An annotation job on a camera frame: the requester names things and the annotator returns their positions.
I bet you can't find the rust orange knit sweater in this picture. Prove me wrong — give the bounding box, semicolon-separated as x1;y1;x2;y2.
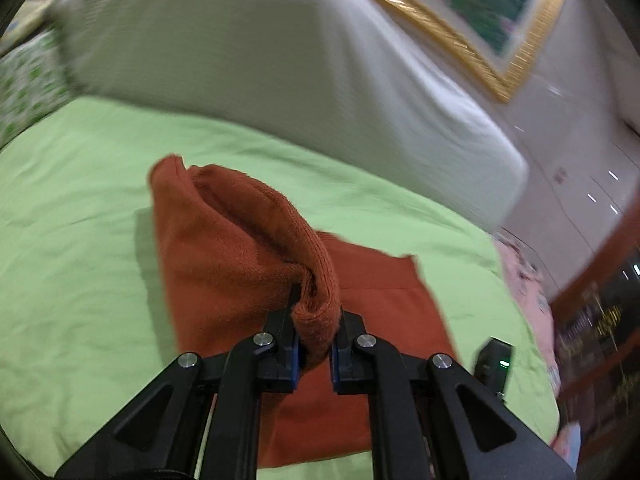
149;155;452;468

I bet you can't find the pink floral blanket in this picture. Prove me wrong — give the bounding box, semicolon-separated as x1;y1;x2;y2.
494;235;582;471

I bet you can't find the dark wooden cabinet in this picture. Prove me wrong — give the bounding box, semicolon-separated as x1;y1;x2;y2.
551;197;639;479

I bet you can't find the light green bed sheet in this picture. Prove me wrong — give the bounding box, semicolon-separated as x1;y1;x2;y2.
1;97;559;474

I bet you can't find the gold framed landscape painting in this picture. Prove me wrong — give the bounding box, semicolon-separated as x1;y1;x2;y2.
378;0;565;103

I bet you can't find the white striped bolster pillow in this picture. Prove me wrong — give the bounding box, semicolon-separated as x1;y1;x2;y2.
53;0;528;231

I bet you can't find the green white patterned pillow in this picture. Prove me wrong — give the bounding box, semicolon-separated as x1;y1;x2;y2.
0;29;74;148

